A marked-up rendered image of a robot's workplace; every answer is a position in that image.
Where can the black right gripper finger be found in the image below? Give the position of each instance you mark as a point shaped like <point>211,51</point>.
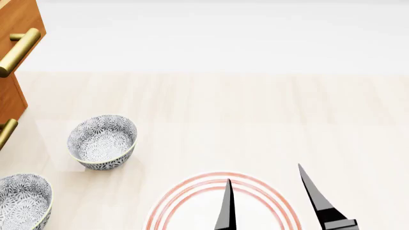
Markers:
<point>321,206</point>
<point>227,210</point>

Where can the wooden cabinet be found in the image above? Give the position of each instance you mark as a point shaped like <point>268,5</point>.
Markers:
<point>12,95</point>

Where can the grey floral patterned bowl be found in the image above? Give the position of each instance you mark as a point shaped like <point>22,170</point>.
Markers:
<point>100,143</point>
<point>22,203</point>

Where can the white plate with red rings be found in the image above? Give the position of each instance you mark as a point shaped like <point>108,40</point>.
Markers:
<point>191,210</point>

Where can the wooden cabinet drawer front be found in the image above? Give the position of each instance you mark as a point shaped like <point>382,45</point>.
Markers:
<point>11,98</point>
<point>30,16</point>

